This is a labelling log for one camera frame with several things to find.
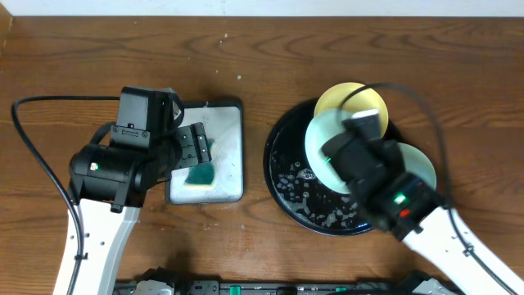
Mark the green yellow sponge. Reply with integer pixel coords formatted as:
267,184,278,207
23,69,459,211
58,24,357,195
184,161,215,189

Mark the pale green plate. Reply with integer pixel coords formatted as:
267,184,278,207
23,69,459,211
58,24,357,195
398,143,437,190

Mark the light blue plate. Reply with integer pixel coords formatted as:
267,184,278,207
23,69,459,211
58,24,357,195
304,108,355,195

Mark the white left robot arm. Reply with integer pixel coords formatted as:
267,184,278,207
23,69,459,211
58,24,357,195
53,122,211,294

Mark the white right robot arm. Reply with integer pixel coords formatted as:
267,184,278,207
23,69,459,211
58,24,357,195
321,132,523,294

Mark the black rectangular soapy tray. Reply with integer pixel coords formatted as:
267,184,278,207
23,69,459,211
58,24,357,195
165,98,244,205

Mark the round black tray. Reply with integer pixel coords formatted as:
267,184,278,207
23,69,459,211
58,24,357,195
263,98,406,237

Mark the yellow plate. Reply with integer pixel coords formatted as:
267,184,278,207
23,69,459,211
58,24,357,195
314,82,389,136

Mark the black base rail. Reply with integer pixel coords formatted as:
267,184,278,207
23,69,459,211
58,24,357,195
112,267,461,295

